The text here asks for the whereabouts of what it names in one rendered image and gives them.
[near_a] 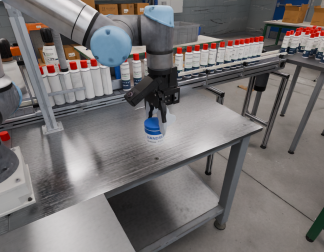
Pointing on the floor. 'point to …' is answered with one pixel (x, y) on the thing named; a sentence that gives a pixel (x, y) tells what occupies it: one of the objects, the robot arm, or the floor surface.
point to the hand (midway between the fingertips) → (155, 127)
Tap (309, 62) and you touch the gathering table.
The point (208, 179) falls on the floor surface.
